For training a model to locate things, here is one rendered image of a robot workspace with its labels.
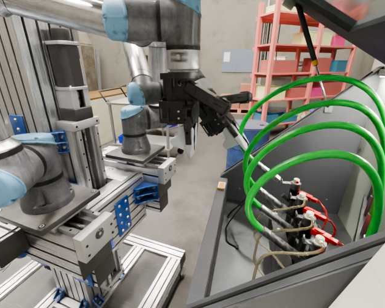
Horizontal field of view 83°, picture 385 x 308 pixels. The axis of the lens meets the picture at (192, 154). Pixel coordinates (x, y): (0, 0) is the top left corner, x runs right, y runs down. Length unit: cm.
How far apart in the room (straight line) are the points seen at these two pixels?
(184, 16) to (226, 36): 791
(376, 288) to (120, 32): 57
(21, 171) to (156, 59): 69
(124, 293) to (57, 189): 93
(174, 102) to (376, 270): 44
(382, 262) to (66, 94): 95
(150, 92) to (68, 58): 33
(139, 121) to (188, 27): 67
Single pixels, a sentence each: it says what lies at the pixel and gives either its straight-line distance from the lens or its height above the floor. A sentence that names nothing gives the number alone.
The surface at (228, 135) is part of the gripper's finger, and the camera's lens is 64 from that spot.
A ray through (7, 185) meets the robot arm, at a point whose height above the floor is 121.
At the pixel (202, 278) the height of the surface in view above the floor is 95.
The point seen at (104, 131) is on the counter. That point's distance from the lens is 457.
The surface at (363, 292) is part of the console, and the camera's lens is 41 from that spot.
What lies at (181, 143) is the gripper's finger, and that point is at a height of 127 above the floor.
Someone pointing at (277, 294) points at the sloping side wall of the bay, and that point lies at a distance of 46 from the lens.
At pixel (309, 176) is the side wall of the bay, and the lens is 108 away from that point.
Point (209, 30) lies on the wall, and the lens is 857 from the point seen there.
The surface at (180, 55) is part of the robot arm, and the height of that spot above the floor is 147.
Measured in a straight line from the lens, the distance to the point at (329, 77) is 64.
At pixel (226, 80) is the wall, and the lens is 835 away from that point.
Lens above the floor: 146
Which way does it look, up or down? 23 degrees down
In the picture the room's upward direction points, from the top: straight up
